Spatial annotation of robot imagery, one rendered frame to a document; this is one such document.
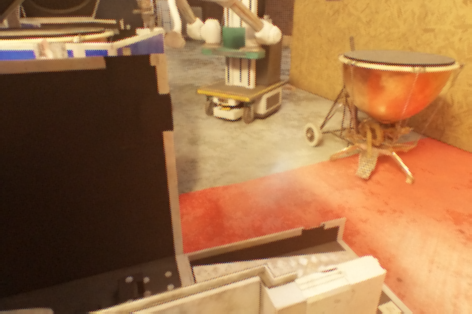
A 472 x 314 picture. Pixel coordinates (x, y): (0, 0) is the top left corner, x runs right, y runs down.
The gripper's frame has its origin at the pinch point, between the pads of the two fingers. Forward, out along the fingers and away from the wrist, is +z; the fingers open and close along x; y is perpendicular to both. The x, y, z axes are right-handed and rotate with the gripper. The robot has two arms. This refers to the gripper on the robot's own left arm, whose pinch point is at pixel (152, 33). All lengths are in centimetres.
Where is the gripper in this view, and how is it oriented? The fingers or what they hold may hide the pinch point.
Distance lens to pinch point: 233.7
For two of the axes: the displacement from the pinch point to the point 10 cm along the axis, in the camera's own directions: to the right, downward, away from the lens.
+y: 9.8, -1.7, -0.4
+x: -0.3, -3.9, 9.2
